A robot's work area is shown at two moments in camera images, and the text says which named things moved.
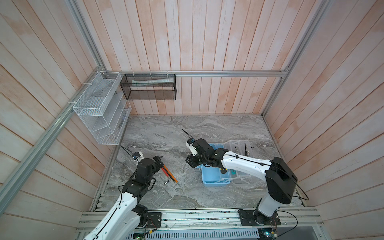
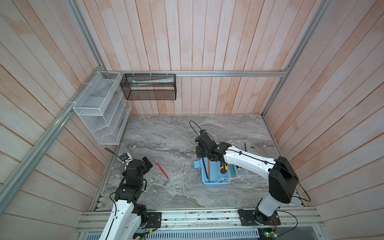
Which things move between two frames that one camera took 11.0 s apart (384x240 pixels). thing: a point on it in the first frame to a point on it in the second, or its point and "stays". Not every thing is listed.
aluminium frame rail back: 231,73 stays
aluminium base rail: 204,221 stays
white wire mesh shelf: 105,108 stays
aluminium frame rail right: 298,49 stays
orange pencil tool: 173,178 to 209,169
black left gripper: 158,161 to 145,168
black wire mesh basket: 149,86 stays
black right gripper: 191,162 to 198,152
